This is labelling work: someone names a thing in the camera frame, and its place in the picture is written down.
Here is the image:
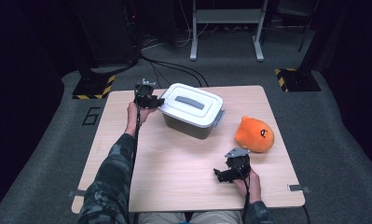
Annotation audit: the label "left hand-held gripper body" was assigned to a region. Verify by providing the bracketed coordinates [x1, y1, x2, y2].
[133, 78, 159, 109]

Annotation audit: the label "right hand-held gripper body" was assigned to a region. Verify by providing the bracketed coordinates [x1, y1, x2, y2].
[224, 147, 253, 182]

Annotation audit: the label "orange plush toy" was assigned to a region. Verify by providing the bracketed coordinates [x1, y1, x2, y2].
[233, 115, 276, 154]

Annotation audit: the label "person's left hand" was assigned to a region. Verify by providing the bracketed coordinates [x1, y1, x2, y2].
[125, 102, 158, 138]

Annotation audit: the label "person's right hand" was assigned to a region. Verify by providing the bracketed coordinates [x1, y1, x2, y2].
[234, 168, 263, 205]

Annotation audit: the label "person's legs beige pants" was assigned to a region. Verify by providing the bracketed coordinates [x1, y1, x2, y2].
[138, 210, 244, 224]

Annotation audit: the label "black cabinet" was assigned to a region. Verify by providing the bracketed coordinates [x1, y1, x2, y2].
[71, 0, 142, 68]

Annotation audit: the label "right hand-held gripper black cable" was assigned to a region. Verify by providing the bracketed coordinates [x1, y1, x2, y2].
[234, 166, 252, 224]

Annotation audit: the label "hand-held gripper black cable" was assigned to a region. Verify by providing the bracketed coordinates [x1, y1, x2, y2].
[234, 166, 252, 224]
[126, 104, 143, 224]

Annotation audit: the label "black floor cable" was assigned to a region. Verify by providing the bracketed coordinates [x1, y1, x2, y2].
[147, 59, 172, 87]
[139, 53, 210, 88]

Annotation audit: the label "left hand-held gripper black cable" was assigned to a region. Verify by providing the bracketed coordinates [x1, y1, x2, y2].
[126, 104, 143, 224]

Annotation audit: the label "black yellow striped base plate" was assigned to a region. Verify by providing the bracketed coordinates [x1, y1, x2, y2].
[71, 72, 117, 101]
[273, 67, 323, 93]

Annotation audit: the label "metal table bracket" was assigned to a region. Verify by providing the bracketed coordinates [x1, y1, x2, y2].
[67, 189, 86, 199]
[286, 183, 311, 193]

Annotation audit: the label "white floor cables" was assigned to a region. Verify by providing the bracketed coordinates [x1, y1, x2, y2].
[141, 0, 210, 49]

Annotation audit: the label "black cable at table edge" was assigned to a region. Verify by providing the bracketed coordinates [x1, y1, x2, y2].
[301, 204, 311, 224]

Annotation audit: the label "white metal desk frame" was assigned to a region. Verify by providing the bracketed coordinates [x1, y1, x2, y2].
[188, 0, 270, 63]

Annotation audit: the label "black stand post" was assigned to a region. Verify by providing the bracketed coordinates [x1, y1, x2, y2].
[297, 0, 320, 73]

